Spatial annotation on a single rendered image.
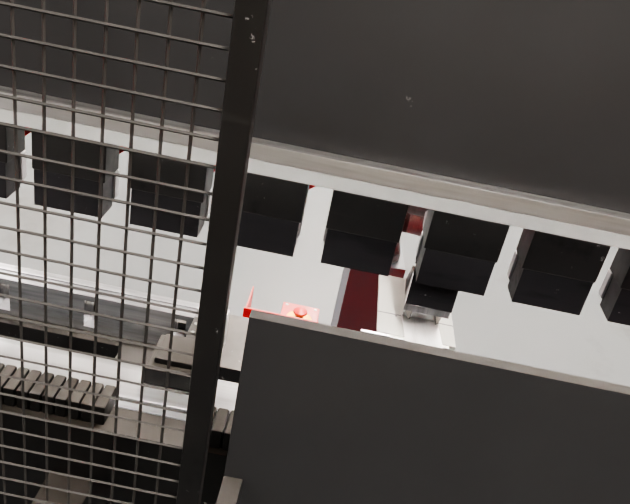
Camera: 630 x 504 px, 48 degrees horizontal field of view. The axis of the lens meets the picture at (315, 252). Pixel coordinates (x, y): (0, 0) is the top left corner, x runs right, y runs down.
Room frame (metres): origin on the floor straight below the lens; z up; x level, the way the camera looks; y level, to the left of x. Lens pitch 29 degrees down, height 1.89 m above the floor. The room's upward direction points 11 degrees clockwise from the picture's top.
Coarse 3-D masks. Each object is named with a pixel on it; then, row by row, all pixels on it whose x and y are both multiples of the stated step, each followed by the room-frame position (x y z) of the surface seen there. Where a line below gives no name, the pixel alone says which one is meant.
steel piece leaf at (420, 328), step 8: (416, 312) 1.42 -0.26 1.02; (408, 320) 1.40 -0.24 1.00; (416, 320) 1.41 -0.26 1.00; (424, 320) 1.41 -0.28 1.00; (432, 320) 1.42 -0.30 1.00; (408, 328) 1.37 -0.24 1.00; (416, 328) 1.37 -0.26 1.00; (424, 328) 1.38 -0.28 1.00; (432, 328) 1.39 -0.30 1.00; (408, 336) 1.33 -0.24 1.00; (416, 336) 1.34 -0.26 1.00; (424, 336) 1.35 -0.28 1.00; (432, 336) 1.35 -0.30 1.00; (440, 336) 1.36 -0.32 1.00; (432, 344) 1.32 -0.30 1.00; (440, 344) 1.33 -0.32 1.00
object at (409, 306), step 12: (408, 288) 1.32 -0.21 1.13; (420, 288) 1.30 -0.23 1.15; (432, 288) 1.30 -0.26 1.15; (444, 288) 1.30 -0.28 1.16; (408, 300) 1.30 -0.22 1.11; (420, 300) 1.30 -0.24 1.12; (432, 300) 1.30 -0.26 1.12; (444, 300) 1.30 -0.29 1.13; (420, 312) 1.31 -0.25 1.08; (432, 312) 1.31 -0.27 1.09; (444, 312) 1.31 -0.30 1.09
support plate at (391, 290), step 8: (384, 280) 1.56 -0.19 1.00; (392, 280) 1.57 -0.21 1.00; (400, 280) 1.58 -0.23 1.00; (384, 288) 1.52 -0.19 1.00; (392, 288) 1.53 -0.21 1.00; (400, 288) 1.54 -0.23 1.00; (384, 296) 1.49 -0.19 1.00; (392, 296) 1.49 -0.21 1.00; (400, 296) 1.50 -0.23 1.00; (384, 304) 1.45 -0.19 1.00; (392, 304) 1.46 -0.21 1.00; (400, 304) 1.46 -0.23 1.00; (392, 312) 1.42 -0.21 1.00; (400, 312) 1.43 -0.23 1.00; (384, 320) 1.38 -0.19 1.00; (392, 320) 1.39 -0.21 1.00; (400, 320) 1.39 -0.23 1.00; (440, 320) 1.43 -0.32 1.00; (448, 320) 1.44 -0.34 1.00; (376, 328) 1.35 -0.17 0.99; (384, 328) 1.35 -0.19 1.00; (392, 328) 1.36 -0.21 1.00; (400, 328) 1.36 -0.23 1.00; (440, 328) 1.40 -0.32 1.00; (448, 328) 1.40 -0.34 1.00; (448, 336) 1.37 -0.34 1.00; (448, 344) 1.34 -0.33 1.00
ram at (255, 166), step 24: (0, 120) 1.28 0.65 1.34; (24, 120) 1.28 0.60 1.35; (48, 120) 1.28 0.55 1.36; (120, 144) 1.28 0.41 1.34; (144, 144) 1.28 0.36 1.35; (168, 144) 1.28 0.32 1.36; (264, 168) 1.28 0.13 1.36; (288, 168) 1.28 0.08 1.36; (360, 192) 1.28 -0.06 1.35; (384, 192) 1.28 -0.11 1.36; (408, 192) 1.28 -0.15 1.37; (480, 216) 1.27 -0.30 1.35; (504, 216) 1.27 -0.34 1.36; (528, 216) 1.27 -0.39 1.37; (600, 240) 1.27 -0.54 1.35; (624, 240) 1.27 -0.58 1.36
